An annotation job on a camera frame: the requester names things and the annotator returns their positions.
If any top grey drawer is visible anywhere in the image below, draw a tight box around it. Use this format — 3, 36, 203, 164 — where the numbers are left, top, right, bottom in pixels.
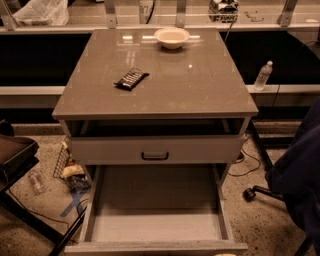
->
68, 135, 245, 165

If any clear plastic water bottle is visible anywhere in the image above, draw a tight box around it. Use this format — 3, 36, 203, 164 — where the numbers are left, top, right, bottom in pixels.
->
254, 61, 273, 91

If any white paper bowl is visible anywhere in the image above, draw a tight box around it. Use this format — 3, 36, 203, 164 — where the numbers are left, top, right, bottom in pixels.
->
154, 28, 190, 49

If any plastic bottle on floor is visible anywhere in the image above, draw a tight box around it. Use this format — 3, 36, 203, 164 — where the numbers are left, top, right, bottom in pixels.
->
28, 170, 45, 195

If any dark blue cloth chair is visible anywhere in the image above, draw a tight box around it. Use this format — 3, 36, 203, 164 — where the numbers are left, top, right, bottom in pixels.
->
242, 96, 320, 256

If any open middle grey drawer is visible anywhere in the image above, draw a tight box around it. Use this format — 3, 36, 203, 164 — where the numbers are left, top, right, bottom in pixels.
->
64, 164, 248, 256

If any black white box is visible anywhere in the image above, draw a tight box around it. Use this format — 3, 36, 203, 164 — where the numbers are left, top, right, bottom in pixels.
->
208, 0, 239, 23

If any grey drawer cabinet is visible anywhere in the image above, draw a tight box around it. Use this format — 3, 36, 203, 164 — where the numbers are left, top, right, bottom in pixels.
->
51, 27, 259, 256

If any black cable on floor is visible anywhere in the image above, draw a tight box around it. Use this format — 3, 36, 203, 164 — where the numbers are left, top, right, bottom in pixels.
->
227, 134, 263, 178

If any white plastic bag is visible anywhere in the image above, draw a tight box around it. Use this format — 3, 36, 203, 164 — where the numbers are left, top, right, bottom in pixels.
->
13, 0, 69, 26

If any black snack bar wrapper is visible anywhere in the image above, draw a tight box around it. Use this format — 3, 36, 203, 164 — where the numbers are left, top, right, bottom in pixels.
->
114, 68, 148, 91

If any wire basket with snacks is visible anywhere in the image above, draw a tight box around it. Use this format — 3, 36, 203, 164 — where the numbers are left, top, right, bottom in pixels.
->
53, 141, 91, 190

